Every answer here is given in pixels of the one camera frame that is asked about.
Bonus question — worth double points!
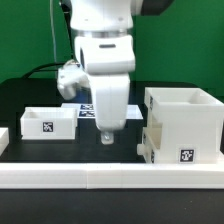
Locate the black cable on table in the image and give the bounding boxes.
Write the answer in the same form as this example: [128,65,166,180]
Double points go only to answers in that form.
[21,62,71,80]

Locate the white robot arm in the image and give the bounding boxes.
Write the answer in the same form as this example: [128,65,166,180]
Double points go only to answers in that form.
[57,0,174,144]

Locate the white hanging cable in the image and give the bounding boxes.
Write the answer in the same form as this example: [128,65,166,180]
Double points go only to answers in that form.
[49,0,58,80]

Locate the white drawer with tag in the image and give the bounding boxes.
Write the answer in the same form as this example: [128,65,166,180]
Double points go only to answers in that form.
[20,107,77,140]

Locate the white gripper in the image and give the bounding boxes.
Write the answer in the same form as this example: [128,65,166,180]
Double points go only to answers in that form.
[89,74,130,145]

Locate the white drawer front with knob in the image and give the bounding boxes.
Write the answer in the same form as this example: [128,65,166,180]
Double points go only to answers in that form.
[137,133,155,164]

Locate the white U-shaped fence wall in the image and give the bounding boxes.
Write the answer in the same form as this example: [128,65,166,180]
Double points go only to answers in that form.
[0,127,224,190]

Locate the white drawer cabinet box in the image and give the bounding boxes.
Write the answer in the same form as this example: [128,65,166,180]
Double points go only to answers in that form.
[142,87,224,164]

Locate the white base tag plate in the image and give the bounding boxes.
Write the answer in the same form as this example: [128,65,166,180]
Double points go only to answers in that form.
[61,103,143,120]

